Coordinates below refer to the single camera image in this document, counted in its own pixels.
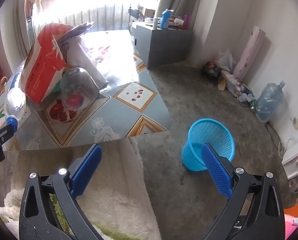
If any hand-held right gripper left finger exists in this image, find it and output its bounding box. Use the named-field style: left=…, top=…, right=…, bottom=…
left=19, top=144, right=104, bottom=240

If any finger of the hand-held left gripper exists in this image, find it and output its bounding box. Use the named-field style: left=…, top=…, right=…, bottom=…
left=0, top=115, right=19, bottom=144

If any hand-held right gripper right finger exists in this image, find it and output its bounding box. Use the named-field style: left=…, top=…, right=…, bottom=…
left=201, top=142, right=285, bottom=240

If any clear plastic bottle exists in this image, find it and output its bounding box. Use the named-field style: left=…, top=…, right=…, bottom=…
left=4, top=72, right=28, bottom=123

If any blue plastic mesh basket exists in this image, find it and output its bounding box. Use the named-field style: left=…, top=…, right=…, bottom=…
left=181, top=118, right=235, bottom=172

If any orange white paper bag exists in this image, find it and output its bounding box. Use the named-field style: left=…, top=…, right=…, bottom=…
left=19, top=24, right=66, bottom=104

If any tan paper bag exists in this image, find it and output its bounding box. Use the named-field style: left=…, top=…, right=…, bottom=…
left=0, top=76, right=9, bottom=93

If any fruit printed tablecloth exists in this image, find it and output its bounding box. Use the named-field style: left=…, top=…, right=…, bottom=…
left=0, top=30, right=172, bottom=152

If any white water dispenser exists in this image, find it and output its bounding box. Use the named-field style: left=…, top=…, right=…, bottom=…
left=281, top=135, right=298, bottom=179

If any clear plastic cup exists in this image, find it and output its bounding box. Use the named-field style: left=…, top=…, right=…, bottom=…
left=60, top=67, right=100, bottom=111

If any large clear water jug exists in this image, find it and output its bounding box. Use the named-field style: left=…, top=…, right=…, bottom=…
left=255, top=80, right=288, bottom=123

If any orange pink cloth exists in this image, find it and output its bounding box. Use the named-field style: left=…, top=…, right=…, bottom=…
left=284, top=201, right=298, bottom=233

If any white grey plastic sheet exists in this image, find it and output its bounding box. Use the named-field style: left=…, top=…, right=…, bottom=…
left=64, top=36, right=109, bottom=90

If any white plastic bag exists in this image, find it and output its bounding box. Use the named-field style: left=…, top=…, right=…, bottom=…
left=215, top=49, right=237, bottom=72

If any pink paper roll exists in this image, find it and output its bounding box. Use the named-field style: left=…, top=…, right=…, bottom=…
left=232, top=26, right=271, bottom=83

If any grey cabinet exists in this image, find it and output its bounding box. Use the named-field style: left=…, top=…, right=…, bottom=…
left=130, top=21, right=194, bottom=69

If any balcony railing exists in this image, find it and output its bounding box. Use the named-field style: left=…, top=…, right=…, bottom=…
left=51, top=4, right=132, bottom=33

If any blue bottle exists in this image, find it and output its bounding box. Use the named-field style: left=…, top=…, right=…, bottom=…
left=160, top=9, right=173, bottom=30

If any cardboard box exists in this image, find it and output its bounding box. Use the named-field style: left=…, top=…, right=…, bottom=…
left=139, top=6, right=155, bottom=18

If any white cable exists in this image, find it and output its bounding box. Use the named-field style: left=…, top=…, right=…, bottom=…
left=278, top=132, right=297, bottom=158

